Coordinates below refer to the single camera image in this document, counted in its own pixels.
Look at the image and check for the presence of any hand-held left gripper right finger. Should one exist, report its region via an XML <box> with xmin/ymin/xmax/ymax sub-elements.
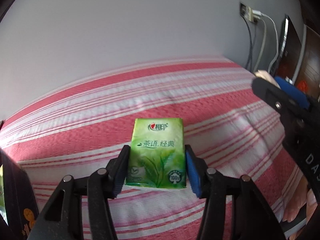
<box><xmin>184</xmin><ymin>144</ymin><xmax>287</xmax><ymax>240</ymax></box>

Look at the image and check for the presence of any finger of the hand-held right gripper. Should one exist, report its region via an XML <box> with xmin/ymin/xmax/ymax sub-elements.
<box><xmin>251</xmin><ymin>77</ymin><xmax>311</xmax><ymax>123</ymax></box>
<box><xmin>274</xmin><ymin>77</ymin><xmax>310</xmax><ymax>111</ymax></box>

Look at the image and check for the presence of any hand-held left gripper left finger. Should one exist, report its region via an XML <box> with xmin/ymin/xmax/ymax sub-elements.
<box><xmin>26</xmin><ymin>145</ymin><xmax>132</xmax><ymax>240</ymax></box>

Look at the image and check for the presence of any green tissue pack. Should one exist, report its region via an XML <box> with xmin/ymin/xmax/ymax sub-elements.
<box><xmin>124</xmin><ymin>117</ymin><xmax>188</xmax><ymax>189</ymax></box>

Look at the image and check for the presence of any round metal cookie tin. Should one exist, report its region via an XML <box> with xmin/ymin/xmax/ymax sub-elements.
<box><xmin>0</xmin><ymin>147</ymin><xmax>40</xmax><ymax>240</ymax></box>

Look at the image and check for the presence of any person's right hand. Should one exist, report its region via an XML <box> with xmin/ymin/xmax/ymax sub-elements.
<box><xmin>280</xmin><ymin>174</ymin><xmax>319</xmax><ymax>223</ymax></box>

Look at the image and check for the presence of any dark wooden cabinet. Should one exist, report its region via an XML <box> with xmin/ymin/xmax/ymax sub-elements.
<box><xmin>295</xmin><ymin>25</ymin><xmax>320</xmax><ymax>98</ymax></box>

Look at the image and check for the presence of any black television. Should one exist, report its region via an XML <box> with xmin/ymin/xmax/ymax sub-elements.
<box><xmin>274</xmin><ymin>15</ymin><xmax>304</xmax><ymax>85</ymax></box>

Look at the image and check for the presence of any white charger plug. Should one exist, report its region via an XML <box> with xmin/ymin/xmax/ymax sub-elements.
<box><xmin>246</xmin><ymin>7</ymin><xmax>262</xmax><ymax>23</ymax></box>

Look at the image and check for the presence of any red white striped blanket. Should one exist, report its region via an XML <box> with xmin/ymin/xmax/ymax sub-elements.
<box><xmin>0</xmin><ymin>55</ymin><xmax>310</xmax><ymax>240</ymax></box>

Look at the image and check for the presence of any black cable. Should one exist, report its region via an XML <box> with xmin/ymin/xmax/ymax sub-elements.
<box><xmin>245</xmin><ymin>18</ymin><xmax>253</xmax><ymax>70</ymax></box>

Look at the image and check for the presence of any white charging cable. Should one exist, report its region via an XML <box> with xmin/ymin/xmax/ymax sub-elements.
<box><xmin>260</xmin><ymin>12</ymin><xmax>279</xmax><ymax>74</ymax></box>

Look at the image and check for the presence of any grey cable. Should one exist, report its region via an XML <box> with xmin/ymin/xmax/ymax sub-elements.
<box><xmin>255</xmin><ymin>19</ymin><xmax>267</xmax><ymax>71</ymax></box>

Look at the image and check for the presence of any wall socket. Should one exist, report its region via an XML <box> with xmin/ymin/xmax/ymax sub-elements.
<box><xmin>239</xmin><ymin>2</ymin><xmax>260</xmax><ymax>23</ymax></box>

